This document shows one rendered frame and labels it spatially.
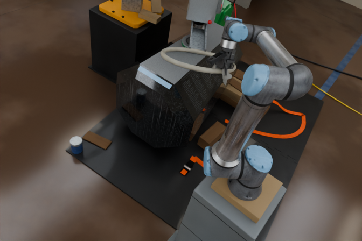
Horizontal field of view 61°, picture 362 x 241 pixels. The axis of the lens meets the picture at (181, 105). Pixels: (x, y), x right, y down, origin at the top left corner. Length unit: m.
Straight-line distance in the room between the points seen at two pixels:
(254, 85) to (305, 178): 2.23
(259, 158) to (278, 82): 0.58
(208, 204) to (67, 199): 1.30
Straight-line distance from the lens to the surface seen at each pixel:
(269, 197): 1.81
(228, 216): 1.73
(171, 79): 2.34
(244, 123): 1.24
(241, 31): 1.61
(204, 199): 1.74
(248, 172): 1.58
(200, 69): 1.75
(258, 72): 1.08
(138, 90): 2.48
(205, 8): 2.43
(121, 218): 2.57
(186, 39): 2.71
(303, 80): 1.14
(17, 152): 2.99
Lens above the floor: 2.35
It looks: 45 degrees down
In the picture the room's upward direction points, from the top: 13 degrees clockwise
